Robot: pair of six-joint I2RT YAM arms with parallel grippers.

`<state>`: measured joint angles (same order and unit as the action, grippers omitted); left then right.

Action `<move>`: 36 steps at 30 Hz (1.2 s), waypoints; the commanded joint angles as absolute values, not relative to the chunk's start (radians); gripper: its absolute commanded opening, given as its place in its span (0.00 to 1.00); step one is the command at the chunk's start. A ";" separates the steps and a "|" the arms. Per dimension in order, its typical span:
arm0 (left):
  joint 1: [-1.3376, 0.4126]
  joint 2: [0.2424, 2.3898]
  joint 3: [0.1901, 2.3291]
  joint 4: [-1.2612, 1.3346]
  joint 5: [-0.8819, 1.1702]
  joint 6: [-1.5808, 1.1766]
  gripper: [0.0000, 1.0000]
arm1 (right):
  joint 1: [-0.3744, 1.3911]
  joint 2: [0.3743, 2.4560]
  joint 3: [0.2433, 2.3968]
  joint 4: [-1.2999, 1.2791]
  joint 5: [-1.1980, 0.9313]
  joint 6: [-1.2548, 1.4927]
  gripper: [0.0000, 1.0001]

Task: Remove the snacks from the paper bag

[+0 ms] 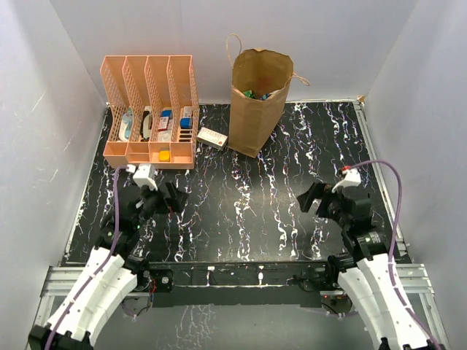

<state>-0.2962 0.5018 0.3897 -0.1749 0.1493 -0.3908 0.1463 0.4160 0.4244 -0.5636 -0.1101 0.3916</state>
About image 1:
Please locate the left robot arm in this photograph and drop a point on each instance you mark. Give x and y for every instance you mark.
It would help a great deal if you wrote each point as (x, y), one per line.
(110, 273)

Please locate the brown paper bag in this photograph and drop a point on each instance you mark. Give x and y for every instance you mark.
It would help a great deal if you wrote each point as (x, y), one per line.
(268, 74)

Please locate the orange plastic desk organizer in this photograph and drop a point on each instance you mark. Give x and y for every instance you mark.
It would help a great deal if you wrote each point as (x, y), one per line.
(162, 82)

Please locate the black base rail bar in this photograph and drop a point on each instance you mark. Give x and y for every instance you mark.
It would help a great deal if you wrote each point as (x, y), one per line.
(240, 283)

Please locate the white small cardboard box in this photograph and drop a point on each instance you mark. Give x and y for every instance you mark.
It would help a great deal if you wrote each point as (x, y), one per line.
(212, 138)

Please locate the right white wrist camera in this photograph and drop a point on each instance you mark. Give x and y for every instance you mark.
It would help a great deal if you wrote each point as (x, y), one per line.
(349, 177)

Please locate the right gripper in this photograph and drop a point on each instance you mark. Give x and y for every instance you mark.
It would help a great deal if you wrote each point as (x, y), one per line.
(318, 190)

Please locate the aluminium frame rail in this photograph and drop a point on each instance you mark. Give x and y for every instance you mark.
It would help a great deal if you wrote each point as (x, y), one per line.
(414, 277)

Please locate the white blue tape dispenser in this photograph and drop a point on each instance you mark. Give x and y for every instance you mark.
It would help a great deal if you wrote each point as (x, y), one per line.
(126, 125)

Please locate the red blue small box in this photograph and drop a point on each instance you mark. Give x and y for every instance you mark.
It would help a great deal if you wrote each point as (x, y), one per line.
(164, 120)

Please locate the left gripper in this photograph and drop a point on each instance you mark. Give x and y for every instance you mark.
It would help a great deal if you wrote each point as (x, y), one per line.
(176, 202)

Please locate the black white stapler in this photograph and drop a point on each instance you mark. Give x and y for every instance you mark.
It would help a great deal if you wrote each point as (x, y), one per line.
(146, 124)

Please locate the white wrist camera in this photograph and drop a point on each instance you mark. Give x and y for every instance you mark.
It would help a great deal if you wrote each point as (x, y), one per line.
(143, 175)
(349, 177)

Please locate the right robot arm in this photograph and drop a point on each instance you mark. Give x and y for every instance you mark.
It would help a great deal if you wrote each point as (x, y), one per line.
(366, 272)

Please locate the green snack packet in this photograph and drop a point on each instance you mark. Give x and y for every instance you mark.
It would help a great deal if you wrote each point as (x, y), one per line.
(249, 94)

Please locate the blue white small box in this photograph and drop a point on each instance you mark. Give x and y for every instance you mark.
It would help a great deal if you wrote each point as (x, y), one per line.
(186, 120)

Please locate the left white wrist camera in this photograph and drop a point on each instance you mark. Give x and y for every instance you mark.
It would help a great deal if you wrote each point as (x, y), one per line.
(143, 175)

